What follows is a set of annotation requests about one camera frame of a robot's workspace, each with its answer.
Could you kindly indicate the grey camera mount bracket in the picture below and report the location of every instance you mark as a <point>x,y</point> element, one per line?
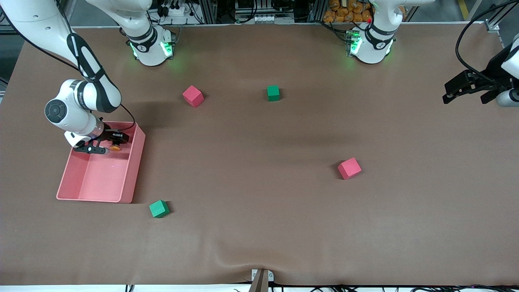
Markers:
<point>261,280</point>

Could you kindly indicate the yellow-capped push button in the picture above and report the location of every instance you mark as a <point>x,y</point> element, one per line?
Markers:
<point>116,147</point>

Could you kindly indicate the aluminium frame post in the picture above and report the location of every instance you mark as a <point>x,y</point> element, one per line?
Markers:
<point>492,25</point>

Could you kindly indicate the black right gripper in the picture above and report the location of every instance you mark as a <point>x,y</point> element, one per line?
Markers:
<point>107,134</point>

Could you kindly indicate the green foam cube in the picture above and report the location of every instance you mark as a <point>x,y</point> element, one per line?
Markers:
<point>159,209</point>
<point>273,93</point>

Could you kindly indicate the pink foam cube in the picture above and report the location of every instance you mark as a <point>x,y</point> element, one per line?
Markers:
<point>349,168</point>
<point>193,96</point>

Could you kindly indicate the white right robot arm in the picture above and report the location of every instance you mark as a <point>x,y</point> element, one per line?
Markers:
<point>24,16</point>

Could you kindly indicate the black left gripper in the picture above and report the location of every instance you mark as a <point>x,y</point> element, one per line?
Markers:
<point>492,70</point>

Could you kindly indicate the pile of orange objects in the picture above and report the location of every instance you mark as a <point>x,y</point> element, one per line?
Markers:
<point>344,12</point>

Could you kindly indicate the brown table cover cloth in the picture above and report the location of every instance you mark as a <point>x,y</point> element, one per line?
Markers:
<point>259,202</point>

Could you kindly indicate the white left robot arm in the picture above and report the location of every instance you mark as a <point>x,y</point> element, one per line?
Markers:
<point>371,46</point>

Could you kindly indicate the pink plastic tray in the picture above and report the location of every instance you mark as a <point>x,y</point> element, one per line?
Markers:
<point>101,178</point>

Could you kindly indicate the white power strip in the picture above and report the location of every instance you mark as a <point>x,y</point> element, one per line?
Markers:
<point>174,11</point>
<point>255,18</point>

